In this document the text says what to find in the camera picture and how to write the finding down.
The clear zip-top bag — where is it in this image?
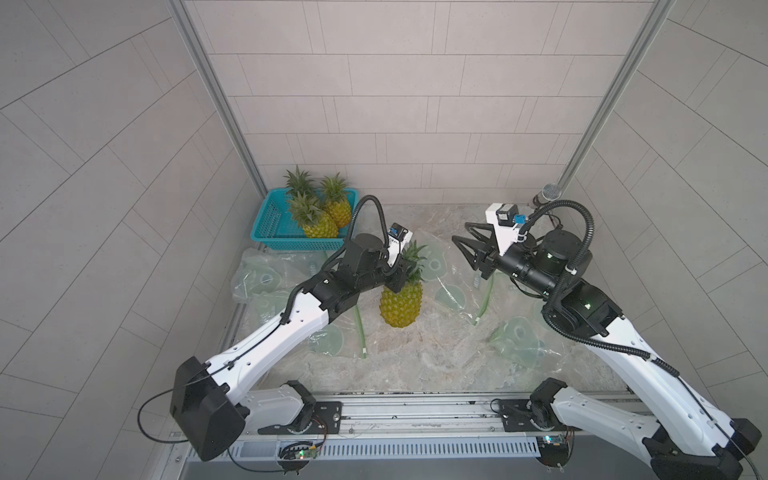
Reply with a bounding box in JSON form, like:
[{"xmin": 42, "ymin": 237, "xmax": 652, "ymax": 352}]
[
  {"xmin": 415, "ymin": 232, "xmax": 494, "ymax": 325},
  {"xmin": 487, "ymin": 299, "xmax": 563, "ymax": 371},
  {"xmin": 251, "ymin": 287, "xmax": 368, "ymax": 360},
  {"xmin": 230, "ymin": 248, "xmax": 328, "ymax": 303}
]

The pineapple yellow orange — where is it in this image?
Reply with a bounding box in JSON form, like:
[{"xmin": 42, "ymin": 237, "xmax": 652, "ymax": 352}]
[{"xmin": 320, "ymin": 173, "xmax": 352, "ymax": 229}]

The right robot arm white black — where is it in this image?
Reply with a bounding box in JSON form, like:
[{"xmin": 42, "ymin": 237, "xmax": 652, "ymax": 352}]
[{"xmin": 452, "ymin": 216, "xmax": 762, "ymax": 479}]

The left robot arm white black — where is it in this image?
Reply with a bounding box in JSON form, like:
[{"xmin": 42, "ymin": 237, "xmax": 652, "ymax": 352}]
[{"xmin": 170, "ymin": 224, "xmax": 416, "ymax": 461}]

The teal plastic basket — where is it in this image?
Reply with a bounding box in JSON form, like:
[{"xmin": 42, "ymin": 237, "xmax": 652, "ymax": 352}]
[{"xmin": 250, "ymin": 188, "xmax": 349, "ymax": 251}]

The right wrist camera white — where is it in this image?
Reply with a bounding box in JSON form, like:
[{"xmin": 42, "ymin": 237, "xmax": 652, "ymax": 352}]
[{"xmin": 485, "ymin": 203, "xmax": 527, "ymax": 254}]

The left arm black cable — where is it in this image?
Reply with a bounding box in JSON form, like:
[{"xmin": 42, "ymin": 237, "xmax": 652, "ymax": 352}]
[{"xmin": 136, "ymin": 194, "xmax": 391, "ymax": 445}]

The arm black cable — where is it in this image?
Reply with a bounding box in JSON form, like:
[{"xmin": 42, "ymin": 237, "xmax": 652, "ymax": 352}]
[
  {"xmin": 136, "ymin": 194, "xmax": 391, "ymax": 445},
  {"xmin": 517, "ymin": 199, "xmax": 763, "ymax": 480}
]

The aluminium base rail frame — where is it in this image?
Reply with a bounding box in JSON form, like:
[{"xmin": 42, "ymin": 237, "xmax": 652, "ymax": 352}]
[{"xmin": 161, "ymin": 391, "xmax": 670, "ymax": 463}]

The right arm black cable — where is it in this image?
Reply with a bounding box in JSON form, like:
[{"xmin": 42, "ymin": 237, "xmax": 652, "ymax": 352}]
[{"xmin": 517, "ymin": 199, "xmax": 763, "ymax": 480}]

